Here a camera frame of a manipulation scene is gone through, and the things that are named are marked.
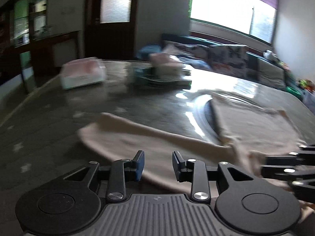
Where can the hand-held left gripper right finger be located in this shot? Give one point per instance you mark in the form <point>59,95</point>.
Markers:
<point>175,164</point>

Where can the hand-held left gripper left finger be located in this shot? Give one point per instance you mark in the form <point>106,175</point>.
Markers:
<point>140,164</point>

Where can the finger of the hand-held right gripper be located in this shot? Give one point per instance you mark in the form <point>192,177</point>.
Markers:
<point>290,158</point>
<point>283,171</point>

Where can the cream sweater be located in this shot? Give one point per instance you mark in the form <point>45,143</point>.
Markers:
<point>172,137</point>

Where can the round black table heater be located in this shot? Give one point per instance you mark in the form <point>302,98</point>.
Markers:
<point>208,113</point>

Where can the clear plastic storage box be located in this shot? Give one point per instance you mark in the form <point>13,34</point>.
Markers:
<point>308,99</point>

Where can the green bowl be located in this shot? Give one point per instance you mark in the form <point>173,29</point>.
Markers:
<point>292,91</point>

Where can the pile of small plush toys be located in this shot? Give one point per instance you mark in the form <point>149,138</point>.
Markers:
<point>306,84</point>

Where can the grey pillow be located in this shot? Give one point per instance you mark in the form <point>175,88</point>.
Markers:
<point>272,75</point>

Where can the small clear plastic box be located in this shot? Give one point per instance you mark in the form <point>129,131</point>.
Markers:
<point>142,72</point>

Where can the panda plush toy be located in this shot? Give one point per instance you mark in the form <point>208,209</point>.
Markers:
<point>270,55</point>

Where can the blue sofa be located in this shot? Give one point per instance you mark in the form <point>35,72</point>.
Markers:
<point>252,59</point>

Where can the white and pink box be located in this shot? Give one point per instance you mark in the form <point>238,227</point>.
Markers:
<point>82,75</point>

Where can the butterfly print pillow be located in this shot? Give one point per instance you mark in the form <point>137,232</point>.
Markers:
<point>228,59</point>
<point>187,52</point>

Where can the dark wooden door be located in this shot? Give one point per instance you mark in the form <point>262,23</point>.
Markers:
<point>110,41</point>

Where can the dark wooden cabinet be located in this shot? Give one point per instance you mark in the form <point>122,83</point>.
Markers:
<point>64,49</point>

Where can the window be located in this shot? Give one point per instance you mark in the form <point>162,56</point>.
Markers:
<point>221,5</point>

